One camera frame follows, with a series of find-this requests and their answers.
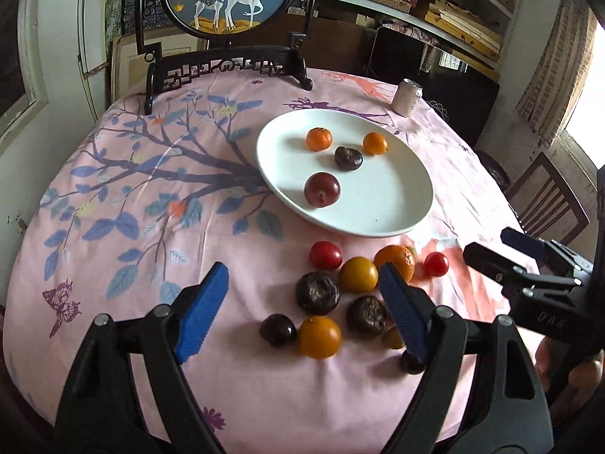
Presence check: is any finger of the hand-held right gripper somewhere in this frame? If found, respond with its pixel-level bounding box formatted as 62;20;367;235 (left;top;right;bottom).
500;227;551;263
462;242;532;296

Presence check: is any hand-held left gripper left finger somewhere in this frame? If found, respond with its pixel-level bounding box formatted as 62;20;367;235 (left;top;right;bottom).
54;262;230;454

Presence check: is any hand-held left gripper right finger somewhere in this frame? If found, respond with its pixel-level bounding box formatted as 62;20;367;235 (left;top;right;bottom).
379;264;554;454

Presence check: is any small yellow-brown fruit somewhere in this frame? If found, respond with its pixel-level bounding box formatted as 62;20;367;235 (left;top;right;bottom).
381;325;406;351

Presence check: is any dark wrinkled passion fruit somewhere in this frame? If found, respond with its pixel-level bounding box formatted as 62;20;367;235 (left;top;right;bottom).
346;295;389;338
295;271;340;316
334;146;364;171

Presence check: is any large mandarin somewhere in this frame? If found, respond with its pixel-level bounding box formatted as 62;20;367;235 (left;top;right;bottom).
373;244;417;283

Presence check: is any small red tomato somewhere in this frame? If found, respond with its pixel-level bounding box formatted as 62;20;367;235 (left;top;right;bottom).
422;252;450;278

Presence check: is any yellow plum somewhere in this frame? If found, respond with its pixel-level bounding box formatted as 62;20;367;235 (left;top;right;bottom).
338;256;380;292

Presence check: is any small dark fruit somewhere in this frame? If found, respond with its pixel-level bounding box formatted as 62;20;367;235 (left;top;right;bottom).
399;351;426;375

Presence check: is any dark purple plum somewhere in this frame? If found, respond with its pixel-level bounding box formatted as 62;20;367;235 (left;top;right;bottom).
259;313;298;347

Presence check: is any round orange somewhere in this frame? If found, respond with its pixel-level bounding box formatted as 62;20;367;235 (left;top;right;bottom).
297;315;343;359

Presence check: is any white round plate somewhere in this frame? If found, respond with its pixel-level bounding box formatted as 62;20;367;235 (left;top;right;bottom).
256;109;434;238

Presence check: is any person's right hand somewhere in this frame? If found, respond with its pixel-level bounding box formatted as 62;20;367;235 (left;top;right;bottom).
534;336;605;419

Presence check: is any wooden chair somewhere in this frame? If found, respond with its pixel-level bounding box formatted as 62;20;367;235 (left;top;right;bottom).
506;151;591;247

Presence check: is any black round object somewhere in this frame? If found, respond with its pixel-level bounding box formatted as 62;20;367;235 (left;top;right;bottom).
475;149;512;193

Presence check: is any pink printed tablecloth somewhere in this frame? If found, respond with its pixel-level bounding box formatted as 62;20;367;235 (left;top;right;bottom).
9;68;544;454

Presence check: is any large dark red plum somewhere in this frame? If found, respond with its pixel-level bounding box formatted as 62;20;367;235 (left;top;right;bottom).
304;172;341;208

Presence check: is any small smooth orange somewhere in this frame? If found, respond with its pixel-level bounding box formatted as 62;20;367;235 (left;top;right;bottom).
362;132;389;156

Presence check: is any black glossy panel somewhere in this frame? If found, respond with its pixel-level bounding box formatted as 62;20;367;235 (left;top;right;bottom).
366;26;502;140

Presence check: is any pale drink can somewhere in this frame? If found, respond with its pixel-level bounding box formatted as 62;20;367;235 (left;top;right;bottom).
391;78;424;118

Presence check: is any mandarin with green stem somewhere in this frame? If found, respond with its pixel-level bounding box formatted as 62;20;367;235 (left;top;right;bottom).
306;127;334;152

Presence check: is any white door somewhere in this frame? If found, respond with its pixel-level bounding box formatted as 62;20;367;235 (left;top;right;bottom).
19;0;116;152

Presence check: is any round deer screen on stand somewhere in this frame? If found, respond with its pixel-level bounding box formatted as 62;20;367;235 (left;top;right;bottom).
135;0;324;115

